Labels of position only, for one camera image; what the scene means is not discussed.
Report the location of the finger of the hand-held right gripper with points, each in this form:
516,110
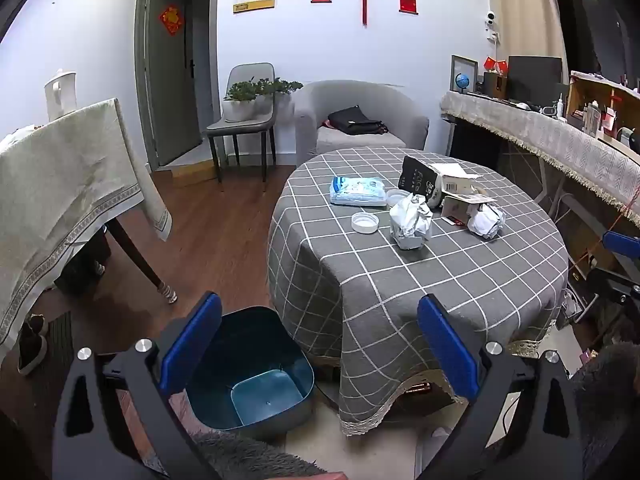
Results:
622,243
614,286

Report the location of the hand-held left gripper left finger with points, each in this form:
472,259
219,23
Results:
192,347

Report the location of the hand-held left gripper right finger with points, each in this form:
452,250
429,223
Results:
447,352

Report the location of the blue trash bin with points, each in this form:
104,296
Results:
270,355

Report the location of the white paper bag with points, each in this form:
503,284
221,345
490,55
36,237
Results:
410,225

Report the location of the white cardboard box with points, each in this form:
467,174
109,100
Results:
457,182

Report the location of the black packet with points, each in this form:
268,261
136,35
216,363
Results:
415,175

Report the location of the person's right forearm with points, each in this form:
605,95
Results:
610,395

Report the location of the dark wooden table leg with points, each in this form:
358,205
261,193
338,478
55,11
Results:
135,255

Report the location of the person's grey fuzzy garment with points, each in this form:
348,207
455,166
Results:
250,457

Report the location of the beige fringed desk cloth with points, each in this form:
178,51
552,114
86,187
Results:
550,135

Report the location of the dark grey floor mat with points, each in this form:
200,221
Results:
60,340

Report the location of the black storage box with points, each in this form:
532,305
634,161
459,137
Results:
82,265

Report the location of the white round lid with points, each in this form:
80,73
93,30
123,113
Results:
364,222

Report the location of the cardboard organizer box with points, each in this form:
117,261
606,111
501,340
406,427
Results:
582,91

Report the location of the dark slipper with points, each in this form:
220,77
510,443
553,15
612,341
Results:
34,322
32,355

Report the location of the small white cup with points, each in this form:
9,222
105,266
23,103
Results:
396,196

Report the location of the flat cardboard box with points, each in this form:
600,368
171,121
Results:
195,171

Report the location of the blue wet wipes packet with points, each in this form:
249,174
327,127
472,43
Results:
357,191

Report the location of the black monitor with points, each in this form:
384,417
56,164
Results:
534,79

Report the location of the beige patterned tablecloth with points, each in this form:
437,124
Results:
65,185

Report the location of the small blue globe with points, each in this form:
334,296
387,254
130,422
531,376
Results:
463,81

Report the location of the grey dining chair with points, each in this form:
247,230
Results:
240,122

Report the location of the black handbag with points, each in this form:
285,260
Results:
355,120

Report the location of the green plant in white pot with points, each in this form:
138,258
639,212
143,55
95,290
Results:
240,100
277,91

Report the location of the beige curtain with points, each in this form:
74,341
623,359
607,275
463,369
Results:
525,10

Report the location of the grey door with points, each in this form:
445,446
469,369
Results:
170,85

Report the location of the grey armchair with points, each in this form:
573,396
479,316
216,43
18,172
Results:
320,110

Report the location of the white kettle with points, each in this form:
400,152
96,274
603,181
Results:
60,92

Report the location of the red diamond door decoration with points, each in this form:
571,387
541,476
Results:
171,20

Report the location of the picture frame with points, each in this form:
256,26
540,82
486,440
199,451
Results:
462,64

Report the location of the white security camera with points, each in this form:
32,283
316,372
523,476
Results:
492,21

